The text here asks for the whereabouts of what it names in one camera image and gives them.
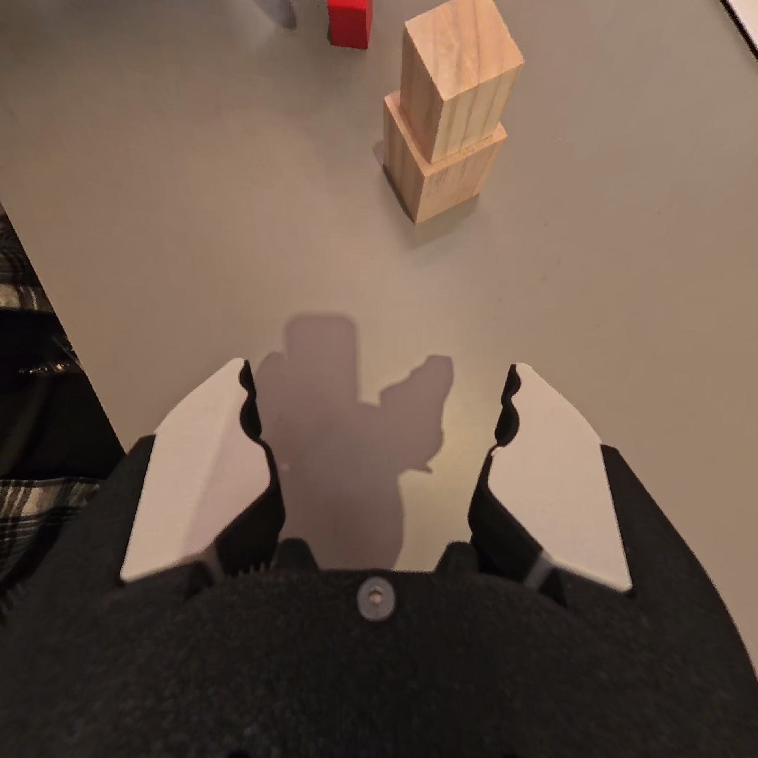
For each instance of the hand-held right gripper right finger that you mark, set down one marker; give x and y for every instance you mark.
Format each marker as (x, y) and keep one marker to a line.
(556, 503)

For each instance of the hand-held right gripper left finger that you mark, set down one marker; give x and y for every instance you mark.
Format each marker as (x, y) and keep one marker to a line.
(189, 491)

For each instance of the large plain wooden cube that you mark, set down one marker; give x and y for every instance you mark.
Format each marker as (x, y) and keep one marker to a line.
(450, 183)

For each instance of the medium plain wooden cube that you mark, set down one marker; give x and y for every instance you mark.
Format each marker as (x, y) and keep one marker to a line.
(456, 77)

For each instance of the red wooden cube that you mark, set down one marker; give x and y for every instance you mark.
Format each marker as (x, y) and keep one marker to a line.
(348, 23)

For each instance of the person's plaid shirt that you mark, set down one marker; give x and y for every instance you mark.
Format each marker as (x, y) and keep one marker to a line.
(35, 515)

